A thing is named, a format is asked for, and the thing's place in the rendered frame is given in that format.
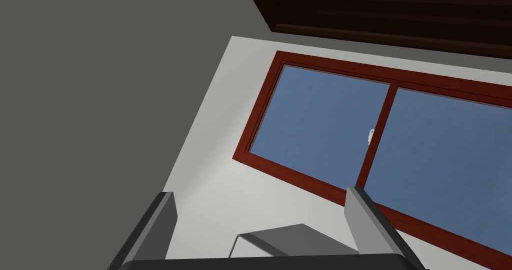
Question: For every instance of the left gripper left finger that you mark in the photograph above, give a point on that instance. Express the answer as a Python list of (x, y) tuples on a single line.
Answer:
[(154, 230)]

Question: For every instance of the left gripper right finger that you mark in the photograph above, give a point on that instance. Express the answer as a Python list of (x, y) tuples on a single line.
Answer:
[(370, 228)]

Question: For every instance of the grey box-shaped appliance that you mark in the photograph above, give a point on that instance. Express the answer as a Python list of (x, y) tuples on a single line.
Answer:
[(296, 242)]

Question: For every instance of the red-framed window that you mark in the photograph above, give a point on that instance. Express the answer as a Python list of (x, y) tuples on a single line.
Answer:
[(420, 141)]

